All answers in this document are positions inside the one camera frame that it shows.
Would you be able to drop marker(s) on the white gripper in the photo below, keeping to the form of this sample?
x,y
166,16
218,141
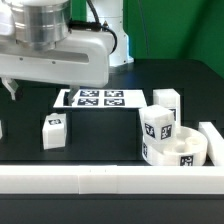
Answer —
x,y
81,59

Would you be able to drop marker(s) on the white round stool seat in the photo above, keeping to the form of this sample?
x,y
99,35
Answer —
x,y
187,148

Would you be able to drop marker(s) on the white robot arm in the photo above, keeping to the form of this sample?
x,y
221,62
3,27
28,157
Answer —
x,y
40,41

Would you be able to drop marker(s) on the white marker sheet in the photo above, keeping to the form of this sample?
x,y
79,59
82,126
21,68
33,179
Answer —
x,y
95,98

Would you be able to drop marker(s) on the white block at left edge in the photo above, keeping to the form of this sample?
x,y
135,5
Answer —
x,y
1,134

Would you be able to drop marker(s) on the white front fence bar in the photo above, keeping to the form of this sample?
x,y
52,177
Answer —
x,y
18,179

